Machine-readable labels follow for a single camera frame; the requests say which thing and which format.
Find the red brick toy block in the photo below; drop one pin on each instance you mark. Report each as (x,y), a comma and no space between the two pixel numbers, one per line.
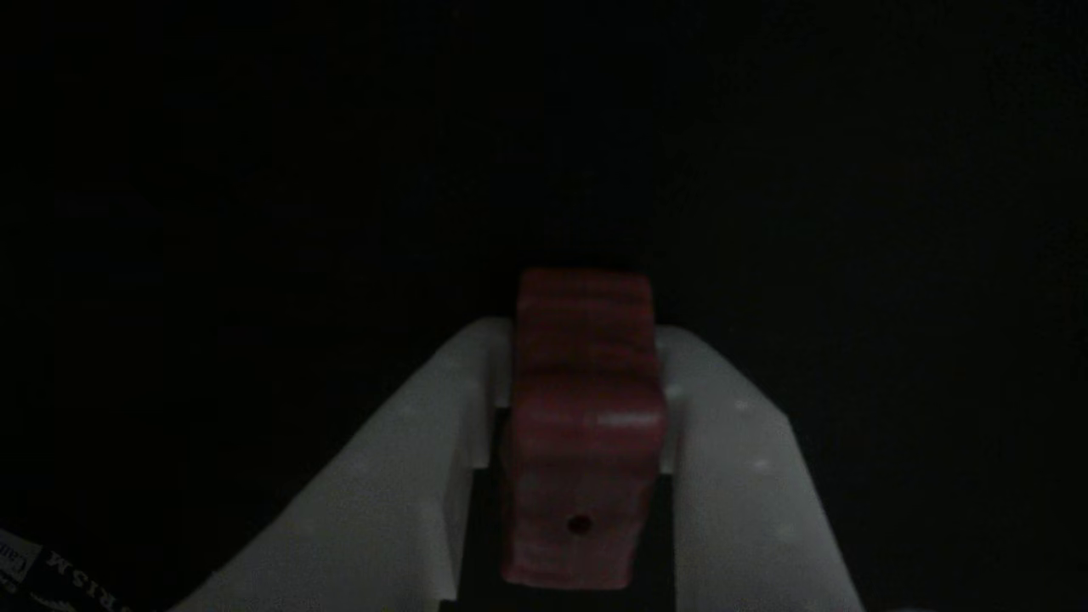
(582,425)

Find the white paper bowl navy band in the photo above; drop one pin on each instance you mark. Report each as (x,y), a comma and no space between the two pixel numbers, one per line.
(51,578)

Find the black desk mat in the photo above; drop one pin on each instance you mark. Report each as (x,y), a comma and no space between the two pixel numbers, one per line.
(255,170)

